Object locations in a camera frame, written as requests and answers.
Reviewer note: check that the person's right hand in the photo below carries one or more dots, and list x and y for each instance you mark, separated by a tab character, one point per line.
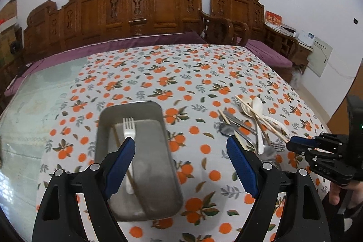
334	195

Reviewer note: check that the white plastic bag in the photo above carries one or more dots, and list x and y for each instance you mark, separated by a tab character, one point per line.
297	77

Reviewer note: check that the white plastic spoon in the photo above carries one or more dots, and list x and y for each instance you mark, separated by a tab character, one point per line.
279	123
257	106

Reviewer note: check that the white electrical panel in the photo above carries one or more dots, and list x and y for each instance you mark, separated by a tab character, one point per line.
320	56

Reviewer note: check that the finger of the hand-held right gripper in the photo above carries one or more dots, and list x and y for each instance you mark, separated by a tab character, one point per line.
300	140
296	148

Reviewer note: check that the cardboard box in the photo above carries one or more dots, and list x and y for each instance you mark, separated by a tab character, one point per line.
8	12

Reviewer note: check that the short purple seat cushion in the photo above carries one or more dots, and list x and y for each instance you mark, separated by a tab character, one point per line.
269	53

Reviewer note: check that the carved wooden armchair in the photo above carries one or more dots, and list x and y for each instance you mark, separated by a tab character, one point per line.
241	3

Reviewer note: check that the wooden side table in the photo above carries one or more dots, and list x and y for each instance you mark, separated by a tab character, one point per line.
302	53

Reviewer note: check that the metal fork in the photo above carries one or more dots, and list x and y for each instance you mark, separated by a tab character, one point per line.
278	145

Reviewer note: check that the red gift box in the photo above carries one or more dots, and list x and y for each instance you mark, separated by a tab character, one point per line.
273	18

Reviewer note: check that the carved wooden sofa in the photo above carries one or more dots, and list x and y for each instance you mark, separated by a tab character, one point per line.
158	3

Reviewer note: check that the white box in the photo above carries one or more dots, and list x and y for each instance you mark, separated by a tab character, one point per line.
305	38

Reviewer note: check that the metal tray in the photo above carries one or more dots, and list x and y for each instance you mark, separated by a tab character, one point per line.
150	151

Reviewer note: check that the metal utensil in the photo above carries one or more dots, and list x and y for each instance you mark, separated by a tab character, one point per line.
238	120

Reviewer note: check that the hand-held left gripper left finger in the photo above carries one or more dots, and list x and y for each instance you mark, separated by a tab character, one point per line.
124	157

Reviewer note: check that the white plastic fork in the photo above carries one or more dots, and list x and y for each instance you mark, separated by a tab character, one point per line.
129	125

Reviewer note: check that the orange print tablecloth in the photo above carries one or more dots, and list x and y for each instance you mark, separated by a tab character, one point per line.
184	80

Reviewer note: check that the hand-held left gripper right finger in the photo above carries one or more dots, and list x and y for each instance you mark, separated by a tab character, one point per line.
241	162

